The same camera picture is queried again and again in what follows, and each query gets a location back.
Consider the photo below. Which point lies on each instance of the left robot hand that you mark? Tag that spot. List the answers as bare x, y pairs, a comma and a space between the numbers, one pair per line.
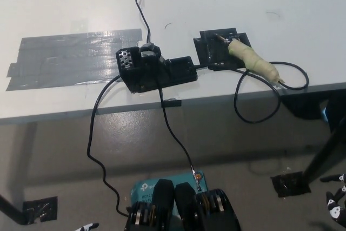
87, 227

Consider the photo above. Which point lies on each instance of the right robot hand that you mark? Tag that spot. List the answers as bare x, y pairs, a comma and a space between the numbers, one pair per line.
335, 209

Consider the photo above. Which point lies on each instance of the tape-wrapped soldering iron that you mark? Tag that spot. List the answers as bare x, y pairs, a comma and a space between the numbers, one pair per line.
251, 58

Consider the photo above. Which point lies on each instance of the robot torso black and teal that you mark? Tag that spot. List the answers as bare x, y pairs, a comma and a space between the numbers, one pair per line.
186, 209

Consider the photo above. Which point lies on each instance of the black soldering iron base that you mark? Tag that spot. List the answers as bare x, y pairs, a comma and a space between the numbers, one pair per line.
156, 74

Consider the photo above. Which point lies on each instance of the black floor tape patch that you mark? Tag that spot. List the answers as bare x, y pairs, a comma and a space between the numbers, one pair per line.
40, 209
287, 185

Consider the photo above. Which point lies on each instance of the black metal bar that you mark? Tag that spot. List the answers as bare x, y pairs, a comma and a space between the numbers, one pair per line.
324, 155
10, 208

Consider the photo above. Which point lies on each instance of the grey table leg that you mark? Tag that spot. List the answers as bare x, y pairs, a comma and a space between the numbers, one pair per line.
27, 158

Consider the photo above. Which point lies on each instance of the dark object under table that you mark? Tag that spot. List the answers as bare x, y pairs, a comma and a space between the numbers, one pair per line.
302, 106

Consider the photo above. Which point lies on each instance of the short black tape strip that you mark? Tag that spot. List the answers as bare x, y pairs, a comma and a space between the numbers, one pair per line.
173, 104

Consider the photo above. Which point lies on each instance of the small black tape patch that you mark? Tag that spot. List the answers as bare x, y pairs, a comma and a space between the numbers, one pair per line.
208, 52

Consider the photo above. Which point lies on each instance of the grey duct tape patch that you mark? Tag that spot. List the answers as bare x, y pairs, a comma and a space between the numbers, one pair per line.
67, 59

